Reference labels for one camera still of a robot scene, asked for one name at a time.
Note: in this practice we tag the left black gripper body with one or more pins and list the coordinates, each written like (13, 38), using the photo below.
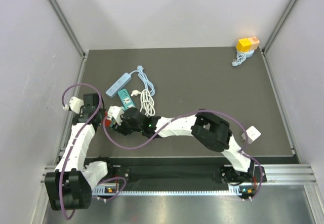
(103, 113)

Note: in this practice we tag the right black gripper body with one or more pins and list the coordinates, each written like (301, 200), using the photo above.
(126, 129)

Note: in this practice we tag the red plug adapter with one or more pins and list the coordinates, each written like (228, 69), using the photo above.
(109, 121)

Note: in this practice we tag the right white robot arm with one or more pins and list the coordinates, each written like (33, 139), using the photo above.
(204, 125)

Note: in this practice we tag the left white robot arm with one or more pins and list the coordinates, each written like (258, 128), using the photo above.
(71, 184)

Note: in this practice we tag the white cube plug adapter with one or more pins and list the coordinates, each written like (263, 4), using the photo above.
(253, 134)

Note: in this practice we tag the yellow cube socket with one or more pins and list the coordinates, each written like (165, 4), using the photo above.
(243, 45)

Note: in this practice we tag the orange cube socket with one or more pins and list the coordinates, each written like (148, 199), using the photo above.
(254, 42)

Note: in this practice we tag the teal rectangular power strip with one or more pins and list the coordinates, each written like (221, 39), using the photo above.
(125, 99)

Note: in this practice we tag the light blue power strip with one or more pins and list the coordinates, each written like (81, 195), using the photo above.
(118, 85)

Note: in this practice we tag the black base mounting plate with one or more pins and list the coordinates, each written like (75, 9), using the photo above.
(217, 174)

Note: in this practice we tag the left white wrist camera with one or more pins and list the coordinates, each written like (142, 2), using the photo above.
(74, 105)

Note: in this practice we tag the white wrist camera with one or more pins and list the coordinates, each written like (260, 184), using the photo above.
(114, 114)
(74, 105)

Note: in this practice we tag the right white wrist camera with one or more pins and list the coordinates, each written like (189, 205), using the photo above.
(114, 114)

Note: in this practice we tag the grey slotted cable duct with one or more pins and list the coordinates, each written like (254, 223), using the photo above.
(232, 191)

